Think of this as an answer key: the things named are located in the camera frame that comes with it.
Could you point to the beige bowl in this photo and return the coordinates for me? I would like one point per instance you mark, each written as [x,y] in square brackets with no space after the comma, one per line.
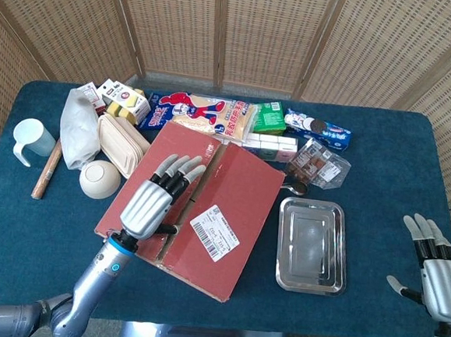
[99,180]

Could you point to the red cardboard box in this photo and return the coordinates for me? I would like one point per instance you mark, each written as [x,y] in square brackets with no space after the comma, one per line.
[239,193]

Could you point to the blue cookie package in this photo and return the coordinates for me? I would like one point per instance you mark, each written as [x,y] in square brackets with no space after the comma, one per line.
[322,131]

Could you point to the bamboo folding screen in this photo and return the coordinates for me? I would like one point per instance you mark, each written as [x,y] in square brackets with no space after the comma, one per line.
[271,35]

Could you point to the wooden rolling pin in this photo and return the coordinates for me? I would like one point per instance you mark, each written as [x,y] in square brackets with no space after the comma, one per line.
[47,170]

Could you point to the pastel tissue multipack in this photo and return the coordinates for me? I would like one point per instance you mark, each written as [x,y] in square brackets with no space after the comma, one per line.
[270,146]

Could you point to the beige lunch container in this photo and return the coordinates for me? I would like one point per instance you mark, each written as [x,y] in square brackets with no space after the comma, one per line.
[120,144]

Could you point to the small red white carton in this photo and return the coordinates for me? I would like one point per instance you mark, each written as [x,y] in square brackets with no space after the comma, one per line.
[92,95]

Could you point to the stainless steel tray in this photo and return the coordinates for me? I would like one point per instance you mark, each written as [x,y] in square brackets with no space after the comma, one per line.
[311,245]

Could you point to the latex gloves package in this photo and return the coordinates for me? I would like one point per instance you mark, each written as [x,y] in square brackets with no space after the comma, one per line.
[206,114]

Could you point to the green snack pack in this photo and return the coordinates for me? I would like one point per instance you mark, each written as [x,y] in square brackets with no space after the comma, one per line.
[270,117]

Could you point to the light blue mug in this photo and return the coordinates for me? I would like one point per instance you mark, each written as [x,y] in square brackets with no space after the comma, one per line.
[30,135]

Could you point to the white plastic bag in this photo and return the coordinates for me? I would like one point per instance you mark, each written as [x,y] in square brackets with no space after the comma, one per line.
[78,129]

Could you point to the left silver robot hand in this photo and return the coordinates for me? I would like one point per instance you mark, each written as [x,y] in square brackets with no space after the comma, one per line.
[148,205]

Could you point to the clear plastic pastry box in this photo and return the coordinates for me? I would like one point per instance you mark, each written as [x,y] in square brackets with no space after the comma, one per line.
[315,164]

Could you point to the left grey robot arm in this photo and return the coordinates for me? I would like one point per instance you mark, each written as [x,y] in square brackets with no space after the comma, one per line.
[100,272]

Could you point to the yellow sponge pack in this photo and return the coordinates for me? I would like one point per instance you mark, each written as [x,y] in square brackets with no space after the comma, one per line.
[127,100]

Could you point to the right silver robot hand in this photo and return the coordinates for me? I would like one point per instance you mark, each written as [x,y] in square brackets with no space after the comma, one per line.
[444,287]

